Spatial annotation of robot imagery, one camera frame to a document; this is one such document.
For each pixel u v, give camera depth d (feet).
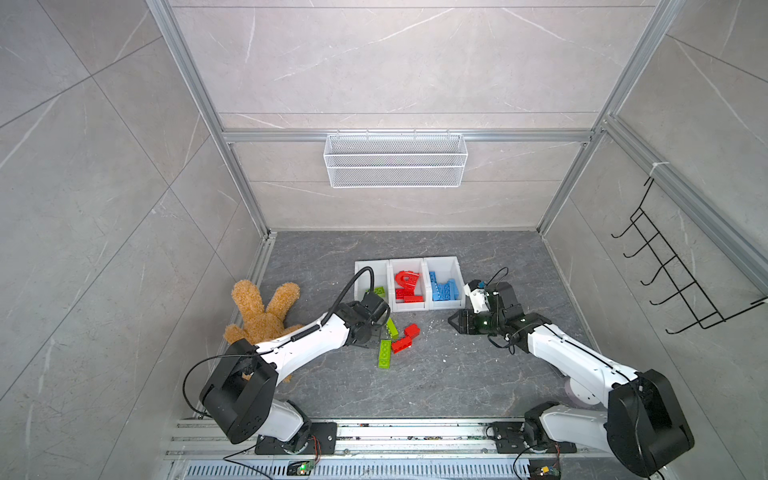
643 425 1.33
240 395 1.37
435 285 3.21
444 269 3.48
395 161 3.34
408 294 3.24
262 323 2.80
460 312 2.51
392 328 2.96
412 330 3.04
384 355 2.81
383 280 3.14
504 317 2.16
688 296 2.07
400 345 2.88
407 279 3.33
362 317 2.05
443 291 3.24
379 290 3.26
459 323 2.56
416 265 3.38
